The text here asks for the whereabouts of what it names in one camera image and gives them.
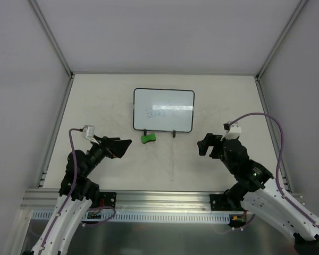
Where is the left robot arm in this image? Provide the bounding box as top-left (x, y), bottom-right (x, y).
top-left (23, 136), bottom-right (132, 254)

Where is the white whiteboard black frame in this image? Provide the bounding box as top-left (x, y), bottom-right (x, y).
top-left (133, 88), bottom-right (195, 133)

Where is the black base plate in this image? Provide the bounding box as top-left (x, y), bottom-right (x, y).
top-left (209, 194), bottom-right (244, 211)
top-left (95, 191), bottom-right (117, 208)

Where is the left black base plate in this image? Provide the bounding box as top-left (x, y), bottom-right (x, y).
top-left (95, 191), bottom-right (117, 208)

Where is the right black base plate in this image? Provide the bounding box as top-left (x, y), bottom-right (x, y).
top-left (209, 194), bottom-right (244, 211)

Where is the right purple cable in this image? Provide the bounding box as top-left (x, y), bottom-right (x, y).
top-left (228, 113), bottom-right (319, 234)

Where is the white slotted cable duct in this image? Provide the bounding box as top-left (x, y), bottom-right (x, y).
top-left (31, 210), bottom-right (231, 224)

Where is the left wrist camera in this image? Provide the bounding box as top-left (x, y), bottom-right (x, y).
top-left (81, 125), bottom-right (95, 141)

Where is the aluminium mounting rail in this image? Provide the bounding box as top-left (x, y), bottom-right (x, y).
top-left (20, 189), bottom-right (223, 213)

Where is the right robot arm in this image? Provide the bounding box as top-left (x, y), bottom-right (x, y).
top-left (197, 133), bottom-right (319, 254)

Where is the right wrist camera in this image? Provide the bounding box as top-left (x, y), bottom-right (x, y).
top-left (221, 122), bottom-right (241, 141)

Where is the green whiteboard eraser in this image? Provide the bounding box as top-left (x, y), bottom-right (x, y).
top-left (141, 133), bottom-right (156, 144)

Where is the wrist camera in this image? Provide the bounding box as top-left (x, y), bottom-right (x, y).
top-left (221, 122), bottom-right (241, 141)
top-left (81, 125), bottom-right (95, 141)

